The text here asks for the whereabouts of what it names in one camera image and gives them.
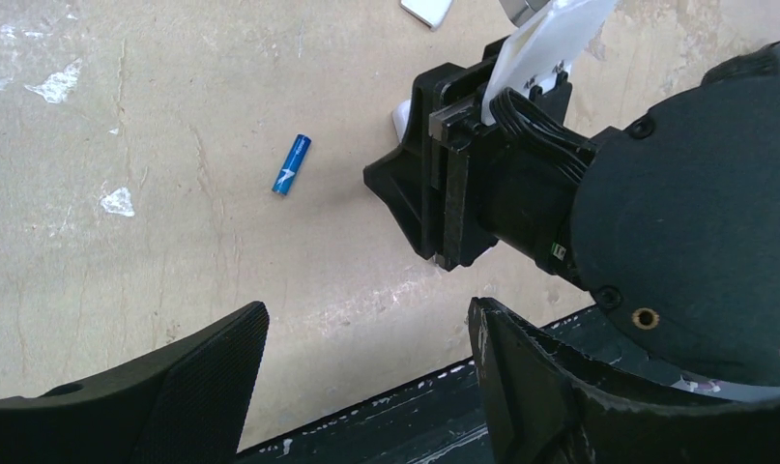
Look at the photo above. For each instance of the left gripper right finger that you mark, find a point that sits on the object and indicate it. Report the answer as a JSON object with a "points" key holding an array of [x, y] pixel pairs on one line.
{"points": [[546, 402]]}

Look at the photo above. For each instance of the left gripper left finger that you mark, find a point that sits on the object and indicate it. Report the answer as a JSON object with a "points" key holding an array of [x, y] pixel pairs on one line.
{"points": [[185, 402]]}

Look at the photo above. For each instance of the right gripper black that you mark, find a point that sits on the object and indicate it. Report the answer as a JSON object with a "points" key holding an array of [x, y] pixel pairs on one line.
{"points": [[467, 186]]}

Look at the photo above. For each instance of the white remote control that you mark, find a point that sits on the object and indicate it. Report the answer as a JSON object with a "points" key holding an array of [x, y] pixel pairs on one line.
{"points": [[400, 117]]}

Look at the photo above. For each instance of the blue AAA battery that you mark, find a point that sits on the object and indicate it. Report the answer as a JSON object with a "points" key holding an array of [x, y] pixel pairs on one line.
{"points": [[292, 164]]}

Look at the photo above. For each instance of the white battery cover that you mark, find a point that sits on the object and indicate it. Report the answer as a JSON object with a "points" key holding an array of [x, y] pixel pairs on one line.
{"points": [[432, 13]]}

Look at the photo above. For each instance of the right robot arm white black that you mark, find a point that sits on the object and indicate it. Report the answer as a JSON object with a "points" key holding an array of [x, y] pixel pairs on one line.
{"points": [[671, 224]]}

